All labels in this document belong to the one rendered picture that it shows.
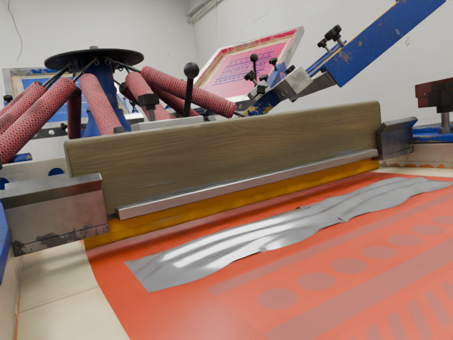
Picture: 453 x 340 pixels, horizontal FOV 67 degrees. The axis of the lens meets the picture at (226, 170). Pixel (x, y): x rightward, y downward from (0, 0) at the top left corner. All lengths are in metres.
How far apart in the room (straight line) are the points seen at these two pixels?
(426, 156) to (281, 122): 0.24
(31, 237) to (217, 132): 0.19
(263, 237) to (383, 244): 0.09
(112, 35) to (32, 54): 0.94
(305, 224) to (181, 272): 0.12
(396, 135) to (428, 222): 0.23
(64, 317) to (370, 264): 0.19
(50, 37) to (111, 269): 4.39
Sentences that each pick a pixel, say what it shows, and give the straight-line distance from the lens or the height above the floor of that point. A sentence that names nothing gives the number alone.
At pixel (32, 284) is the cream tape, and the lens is 0.31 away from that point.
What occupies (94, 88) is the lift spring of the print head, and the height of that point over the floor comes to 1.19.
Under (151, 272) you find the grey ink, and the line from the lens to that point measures 0.26.
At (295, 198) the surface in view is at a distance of 0.43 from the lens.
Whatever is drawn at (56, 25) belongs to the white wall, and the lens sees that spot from 4.68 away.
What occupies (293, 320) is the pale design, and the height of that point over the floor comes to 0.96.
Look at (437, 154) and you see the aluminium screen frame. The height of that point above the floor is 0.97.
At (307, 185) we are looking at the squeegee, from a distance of 0.45.
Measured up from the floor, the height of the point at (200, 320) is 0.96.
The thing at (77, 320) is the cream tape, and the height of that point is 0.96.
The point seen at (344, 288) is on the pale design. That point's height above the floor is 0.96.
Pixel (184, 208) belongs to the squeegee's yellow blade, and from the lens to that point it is 0.36.
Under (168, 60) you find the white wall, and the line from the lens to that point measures 4.89.
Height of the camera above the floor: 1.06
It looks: 8 degrees down
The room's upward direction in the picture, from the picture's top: 8 degrees counter-clockwise
